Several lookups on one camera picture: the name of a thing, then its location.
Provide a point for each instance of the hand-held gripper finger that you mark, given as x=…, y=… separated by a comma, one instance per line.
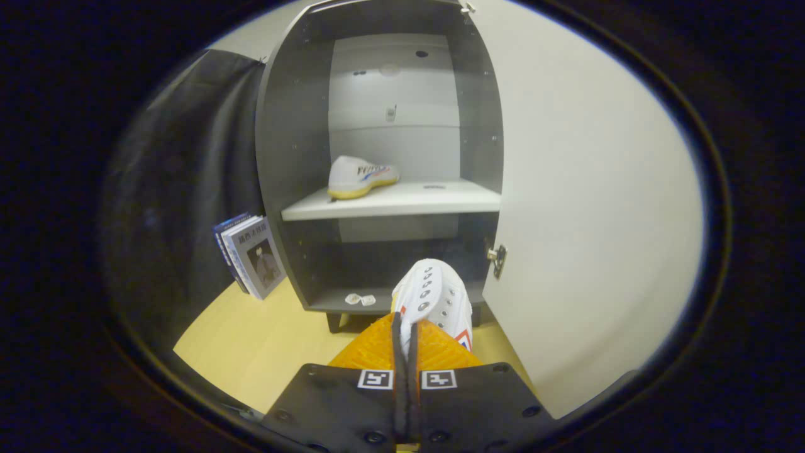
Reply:
x=413, y=402
x=400, y=402

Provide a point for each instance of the white sneaker shoe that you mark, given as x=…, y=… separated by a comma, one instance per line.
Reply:
x=434, y=296
x=355, y=176

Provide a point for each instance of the white shoe cabinet door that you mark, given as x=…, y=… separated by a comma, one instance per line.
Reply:
x=597, y=220

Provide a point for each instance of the grey shoe cabinet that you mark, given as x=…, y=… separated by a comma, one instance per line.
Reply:
x=295, y=157

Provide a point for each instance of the metal door hinge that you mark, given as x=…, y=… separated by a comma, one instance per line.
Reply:
x=499, y=257
x=466, y=8

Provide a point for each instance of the white cabinet shelf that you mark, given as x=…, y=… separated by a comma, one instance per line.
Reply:
x=402, y=200

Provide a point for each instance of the grey portrait cover book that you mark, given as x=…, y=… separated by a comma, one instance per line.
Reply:
x=261, y=258

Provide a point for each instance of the black backdrop cloth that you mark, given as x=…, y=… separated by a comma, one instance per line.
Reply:
x=182, y=189

